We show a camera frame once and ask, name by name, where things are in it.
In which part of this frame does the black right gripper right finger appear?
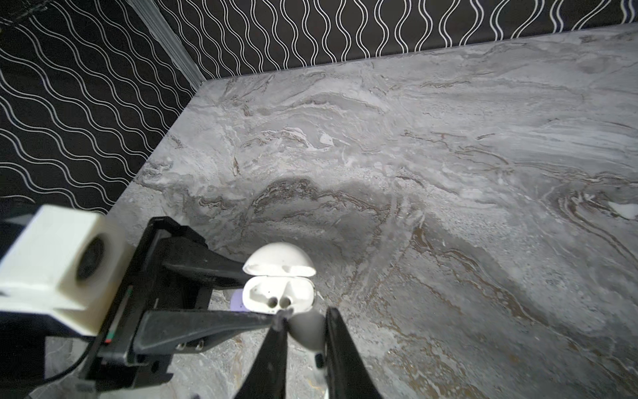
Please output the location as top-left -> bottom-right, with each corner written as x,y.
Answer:
325,307 -> 382,398

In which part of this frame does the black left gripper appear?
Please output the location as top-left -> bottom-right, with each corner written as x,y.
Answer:
79,217 -> 275,392

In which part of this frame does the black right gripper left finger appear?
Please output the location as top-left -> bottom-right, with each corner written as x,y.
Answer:
234,311 -> 289,399

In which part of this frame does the white earbud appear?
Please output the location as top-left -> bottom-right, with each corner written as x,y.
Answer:
287,310 -> 327,371

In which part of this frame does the white earbud charging case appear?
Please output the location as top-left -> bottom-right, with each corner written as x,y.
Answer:
242,242 -> 317,314

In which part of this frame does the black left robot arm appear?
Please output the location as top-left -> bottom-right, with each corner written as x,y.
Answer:
1,200 -> 272,398

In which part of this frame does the purple earbud charging case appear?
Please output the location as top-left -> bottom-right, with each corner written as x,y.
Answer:
229,289 -> 249,313

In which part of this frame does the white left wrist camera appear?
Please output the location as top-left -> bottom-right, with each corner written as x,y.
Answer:
1,204 -> 135,337

